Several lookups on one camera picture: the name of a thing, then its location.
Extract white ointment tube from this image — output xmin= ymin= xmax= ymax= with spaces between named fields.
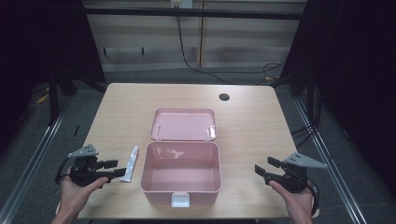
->
xmin=120 ymin=145 xmax=140 ymax=184

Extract right hand-held gripper black cable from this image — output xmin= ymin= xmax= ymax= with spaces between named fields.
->
xmin=305 ymin=178 xmax=321 ymax=217

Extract pink plastic box with lid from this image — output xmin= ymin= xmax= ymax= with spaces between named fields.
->
xmin=140 ymin=107 xmax=223 ymax=209

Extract hand-held gripper black cable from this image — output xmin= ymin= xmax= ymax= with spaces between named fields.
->
xmin=54 ymin=157 xmax=72 ymax=185
xmin=305 ymin=178 xmax=321 ymax=217

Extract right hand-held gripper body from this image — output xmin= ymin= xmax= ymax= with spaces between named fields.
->
xmin=264 ymin=151 xmax=329 ymax=194

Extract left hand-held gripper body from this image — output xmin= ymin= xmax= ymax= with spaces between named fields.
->
xmin=67 ymin=144 xmax=109 ymax=188

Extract white wall socket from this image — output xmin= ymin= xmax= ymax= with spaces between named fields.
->
xmin=170 ymin=0 xmax=193 ymax=9

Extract black horizontal bar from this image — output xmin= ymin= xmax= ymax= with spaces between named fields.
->
xmin=83 ymin=7 xmax=308 ymax=21

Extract dark curtain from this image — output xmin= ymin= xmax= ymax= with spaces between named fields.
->
xmin=279 ymin=0 xmax=396 ymax=197
xmin=0 ymin=0 xmax=106 ymax=157

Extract black metal stand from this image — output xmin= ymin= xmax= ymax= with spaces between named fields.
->
xmin=47 ymin=69 xmax=78 ymax=127

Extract long black wall cable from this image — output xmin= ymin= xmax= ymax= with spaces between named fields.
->
xmin=173 ymin=5 xmax=287 ymax=86

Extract person's left hand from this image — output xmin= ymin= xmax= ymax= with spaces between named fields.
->
xmin=58 ymin=175 xmax=110 ymax=218

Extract person's right hand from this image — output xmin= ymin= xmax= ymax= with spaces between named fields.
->
xmin=268 ymin=180 xmax=314 ymax=219

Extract left hand-held gripper black cable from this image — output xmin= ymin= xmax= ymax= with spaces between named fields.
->
xmin=54 ymin=157 xmax=72 ymax=185

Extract black floor cables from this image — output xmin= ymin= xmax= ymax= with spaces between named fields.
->
xmin=290 ymin=123 xmax=319 ymax=149

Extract metal floor rail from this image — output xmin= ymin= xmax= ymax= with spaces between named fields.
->
xmin=0 ymin=101 xmax=73 ymax=224
xmin=293 ymin=97 xmax=370 ymax=224

